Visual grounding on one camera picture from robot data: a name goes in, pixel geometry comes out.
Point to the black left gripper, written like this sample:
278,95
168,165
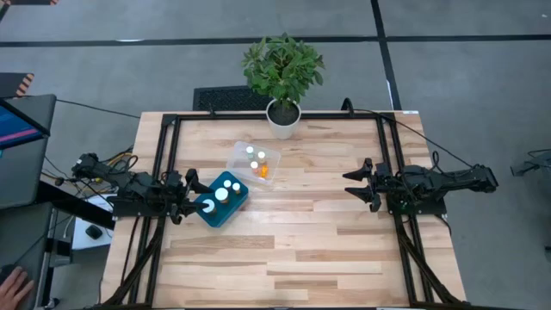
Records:
174,191

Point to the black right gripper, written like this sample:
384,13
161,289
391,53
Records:
381,181

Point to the amber bottle green capsules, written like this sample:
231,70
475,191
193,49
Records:
211,209

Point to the large amber bottle tan capsules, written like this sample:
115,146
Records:
221,194

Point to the small blue bottle red pills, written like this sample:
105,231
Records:
227,184

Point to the amber bottle orange pills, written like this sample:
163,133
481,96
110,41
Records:
236,187

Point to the amber pill bottle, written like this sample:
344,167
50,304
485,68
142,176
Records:
264,172

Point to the pale clear bottle white cap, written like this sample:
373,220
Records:
261,155

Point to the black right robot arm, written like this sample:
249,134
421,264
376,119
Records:
452,181

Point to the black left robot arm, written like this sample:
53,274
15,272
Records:
138,189

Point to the blue plastic bin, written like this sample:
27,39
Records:
226,211

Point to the clear plastic bin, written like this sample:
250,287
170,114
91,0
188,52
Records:
239,168

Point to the white plant pot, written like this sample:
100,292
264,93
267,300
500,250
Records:
282,131

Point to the black ribbed floor mat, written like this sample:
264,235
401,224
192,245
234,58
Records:
224,99

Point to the small black puck device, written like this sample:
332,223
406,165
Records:
94,232

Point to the white box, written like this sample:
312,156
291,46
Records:
84,241

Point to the green leafy plant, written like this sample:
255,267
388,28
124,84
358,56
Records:
280,69

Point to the grey desk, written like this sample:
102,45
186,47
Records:
26,232

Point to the black desk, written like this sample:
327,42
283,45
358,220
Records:
21,181

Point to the black chair base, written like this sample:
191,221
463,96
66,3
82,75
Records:
538,163

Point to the computer monitor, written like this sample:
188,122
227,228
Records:
17,129

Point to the black computer mouse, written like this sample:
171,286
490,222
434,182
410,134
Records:
5,269

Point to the person's hand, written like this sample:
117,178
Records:
13,293

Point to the black hazard-striped floor mat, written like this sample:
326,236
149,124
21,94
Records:
30,1
10,84

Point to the black curved bracket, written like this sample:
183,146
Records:
345,103

